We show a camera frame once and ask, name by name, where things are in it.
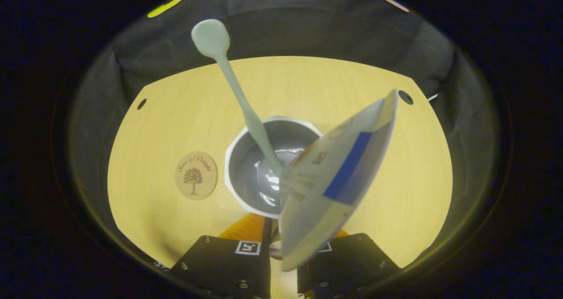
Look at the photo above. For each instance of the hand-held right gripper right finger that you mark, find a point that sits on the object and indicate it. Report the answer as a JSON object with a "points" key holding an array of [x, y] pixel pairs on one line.
{"points": [[352, 268]]}

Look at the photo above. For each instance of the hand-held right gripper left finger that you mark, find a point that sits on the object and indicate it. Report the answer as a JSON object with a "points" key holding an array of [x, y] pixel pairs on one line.
{"points": [[220, 268]]}

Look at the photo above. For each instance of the white toothpaste tube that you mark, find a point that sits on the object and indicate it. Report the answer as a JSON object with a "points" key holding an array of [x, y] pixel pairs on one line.
{"points": [[325, 202]]}

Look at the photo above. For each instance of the round wooden coaster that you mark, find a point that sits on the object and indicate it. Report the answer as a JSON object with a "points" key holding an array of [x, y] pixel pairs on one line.
{"points": [[196, 176]]}

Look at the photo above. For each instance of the white cup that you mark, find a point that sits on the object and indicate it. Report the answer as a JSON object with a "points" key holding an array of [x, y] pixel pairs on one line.
{"points": [[246, 171]]}

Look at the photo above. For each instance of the pale green toothbrush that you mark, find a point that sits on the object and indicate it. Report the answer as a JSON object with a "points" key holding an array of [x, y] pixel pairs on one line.
{"points": [[212, 39]]}

